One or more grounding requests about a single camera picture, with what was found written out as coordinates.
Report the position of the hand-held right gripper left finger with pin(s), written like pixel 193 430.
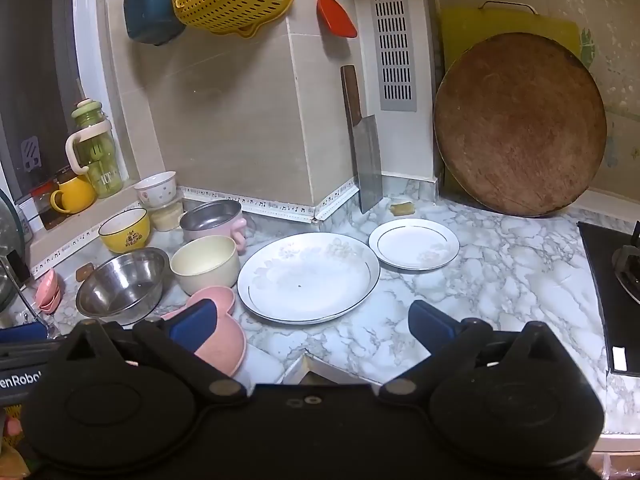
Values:
pixel 192 324

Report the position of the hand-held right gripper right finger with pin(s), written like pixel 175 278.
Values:
pixel 431 324

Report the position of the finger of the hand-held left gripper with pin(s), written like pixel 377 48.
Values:
pixel 22 333

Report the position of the pink heart-shaped plate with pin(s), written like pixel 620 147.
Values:
pixel 225 332

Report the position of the stacked pink small dishes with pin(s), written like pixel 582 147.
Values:
pixel 48 295

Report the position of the cream bowl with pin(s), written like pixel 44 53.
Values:
pixel 205 267

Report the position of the stainless steel bowl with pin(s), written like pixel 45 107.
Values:
pixel 122 282

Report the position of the small white plate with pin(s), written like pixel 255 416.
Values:
pixel 414 244

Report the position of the small brown block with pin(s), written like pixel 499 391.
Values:
pixel 85 271

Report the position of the yellow printed bowl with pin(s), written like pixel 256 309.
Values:
pixel 125 237

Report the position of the clear plastic sugar container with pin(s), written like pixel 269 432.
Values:
pixel 166 217

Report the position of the glass pot lid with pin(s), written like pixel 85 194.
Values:
pixel 7 220

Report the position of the small yellow block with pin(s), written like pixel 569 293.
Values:
pixel 403 208

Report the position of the steel sink rim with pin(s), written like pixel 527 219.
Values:
pixel 320 369

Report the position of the dark jar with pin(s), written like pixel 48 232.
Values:
pixel 45 212

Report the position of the large white plate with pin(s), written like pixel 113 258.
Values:
pixel 307 277

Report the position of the white bowl with pink hearts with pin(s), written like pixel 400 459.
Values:
pixel 156 191

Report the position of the yellow mug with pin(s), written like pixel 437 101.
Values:
pixel 75 192

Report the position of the black gas stove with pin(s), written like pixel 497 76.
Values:
pixel 607 300

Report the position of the grey window sticker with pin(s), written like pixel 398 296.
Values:
pixel 31 151

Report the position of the green glass jar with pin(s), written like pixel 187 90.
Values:
pixel 100 160

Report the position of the round wooden cutting board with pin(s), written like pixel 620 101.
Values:
pixel 520 125

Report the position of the grey vent grille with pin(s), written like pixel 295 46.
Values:
pixel 392 45

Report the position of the yellow cutting board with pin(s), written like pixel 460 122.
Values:
pixel 460 30

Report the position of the teal plastic basin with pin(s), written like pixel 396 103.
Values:
pixel 150 15

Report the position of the white window frame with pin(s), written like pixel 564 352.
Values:
pixel 83 70

